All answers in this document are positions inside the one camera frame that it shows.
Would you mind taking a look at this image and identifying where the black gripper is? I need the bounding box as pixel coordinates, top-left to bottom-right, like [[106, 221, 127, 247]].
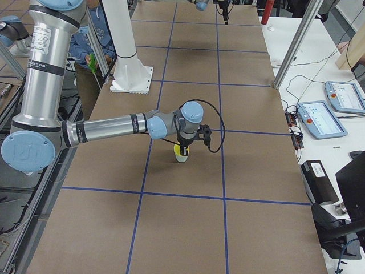
[[177, 133, 196, 156]]

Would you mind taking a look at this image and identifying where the yellow plastic cup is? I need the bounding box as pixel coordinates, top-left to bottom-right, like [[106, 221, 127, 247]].
[[173, 144, 190, 157]]

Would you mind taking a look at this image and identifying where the light green plastic cup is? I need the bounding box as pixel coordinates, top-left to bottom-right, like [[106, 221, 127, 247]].
[[175, 154, 188, 163]]

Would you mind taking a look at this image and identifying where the person in blue hoodie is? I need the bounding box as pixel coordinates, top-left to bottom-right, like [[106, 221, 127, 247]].
[[69, 0, 117, 69]]

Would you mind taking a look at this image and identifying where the near teach pendant tablet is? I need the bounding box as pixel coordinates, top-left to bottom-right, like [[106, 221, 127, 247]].
[[297, 100, 348, 139]]

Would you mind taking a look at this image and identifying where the teach pendant tablet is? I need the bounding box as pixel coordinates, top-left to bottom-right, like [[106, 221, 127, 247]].
[[297, 100, 348, 139], [325, 81, 364, 114]]

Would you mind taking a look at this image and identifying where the black label printer box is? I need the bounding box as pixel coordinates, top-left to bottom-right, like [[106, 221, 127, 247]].
[[301, 160, 339, 205]]

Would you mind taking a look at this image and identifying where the black monitor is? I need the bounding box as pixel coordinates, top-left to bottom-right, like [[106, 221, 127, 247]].
[[335, 152, 364, 220]]

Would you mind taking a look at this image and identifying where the far teach pendant tablet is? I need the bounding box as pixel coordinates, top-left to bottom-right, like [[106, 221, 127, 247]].
[[325, 81, 364, 114]]

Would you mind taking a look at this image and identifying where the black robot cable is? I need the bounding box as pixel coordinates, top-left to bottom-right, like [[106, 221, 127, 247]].
[[182, 99, 226, 154]]

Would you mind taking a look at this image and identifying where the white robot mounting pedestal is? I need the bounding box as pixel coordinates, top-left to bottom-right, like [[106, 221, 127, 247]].
[[102, 0, 153, 94]]

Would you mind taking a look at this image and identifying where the green handled tool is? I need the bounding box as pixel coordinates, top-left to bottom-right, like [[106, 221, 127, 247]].
[[88, 53, 102, 90]]

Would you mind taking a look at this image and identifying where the aluminium frame post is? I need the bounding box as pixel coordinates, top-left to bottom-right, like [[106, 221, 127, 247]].
[[273, 0, 323, 90]]

